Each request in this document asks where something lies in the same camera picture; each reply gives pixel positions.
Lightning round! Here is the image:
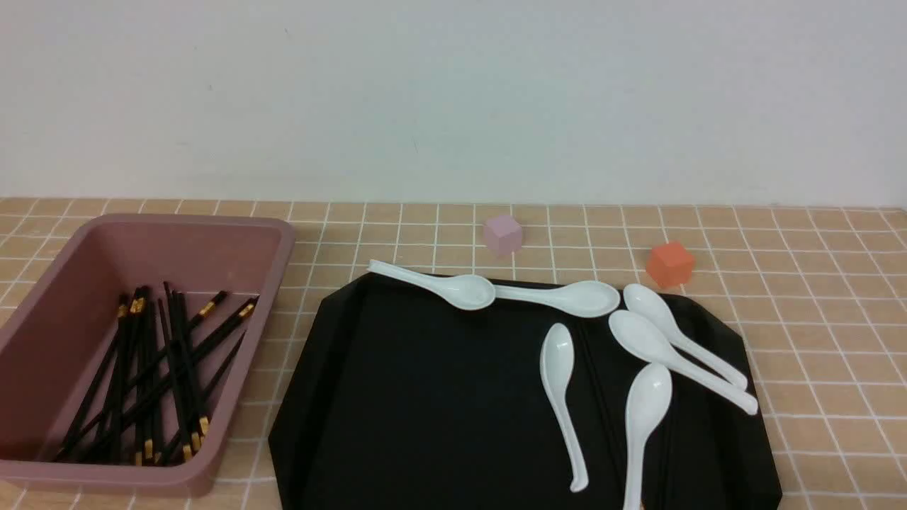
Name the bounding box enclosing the black octagonal tray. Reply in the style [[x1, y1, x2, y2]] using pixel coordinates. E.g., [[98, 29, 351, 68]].
[[269, 273, 783, 509]]

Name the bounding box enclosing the pink plastic bin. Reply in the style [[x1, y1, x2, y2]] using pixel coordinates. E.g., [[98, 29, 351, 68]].
[[1, 214, 295, 499]]

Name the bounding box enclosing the black chopstick gold band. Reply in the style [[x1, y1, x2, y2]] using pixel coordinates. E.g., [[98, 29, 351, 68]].
[[54, 317, 234, 462], [54, 288, 259, 467]]

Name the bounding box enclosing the orange cube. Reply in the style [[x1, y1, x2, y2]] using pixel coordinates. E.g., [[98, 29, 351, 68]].
[[646, 242, 696, 288]]

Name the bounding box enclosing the black chopstick in bin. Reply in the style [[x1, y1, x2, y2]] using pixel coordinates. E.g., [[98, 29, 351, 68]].
[[154, 333, 246, 467]]

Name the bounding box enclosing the black chopstick gold tip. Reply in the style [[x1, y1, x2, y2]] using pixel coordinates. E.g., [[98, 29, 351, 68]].
[[163, 281, 191, 455], [134, 286, 153, 467], [173, 290, 208, 452]]

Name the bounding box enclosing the pink cube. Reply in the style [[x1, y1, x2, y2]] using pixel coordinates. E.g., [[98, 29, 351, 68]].
[[483, 215, 524, 258]]

